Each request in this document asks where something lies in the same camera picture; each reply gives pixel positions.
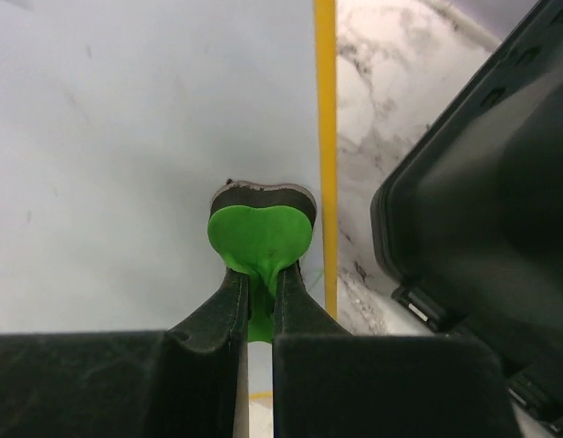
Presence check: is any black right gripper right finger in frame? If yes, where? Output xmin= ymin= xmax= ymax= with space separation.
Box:
xmin=273 ymin=265 xmax=520 ymax=437

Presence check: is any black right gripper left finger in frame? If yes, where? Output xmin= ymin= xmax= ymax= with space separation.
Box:
xmin=0 ymin=271 xmax=249 ymax=437

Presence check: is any green whiteboard eraser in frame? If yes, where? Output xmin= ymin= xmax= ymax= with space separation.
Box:
xmin=207 ymin=180 xmax=317 ymax=343

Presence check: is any yellow framed whiteboard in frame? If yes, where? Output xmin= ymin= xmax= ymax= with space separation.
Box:
xmin=0 ymin=0 xmax=340 ymax=402

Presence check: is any black plastic toolbox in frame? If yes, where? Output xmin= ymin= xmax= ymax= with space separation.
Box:
xmin=370 ymin=1 xmax=563 ymax=436

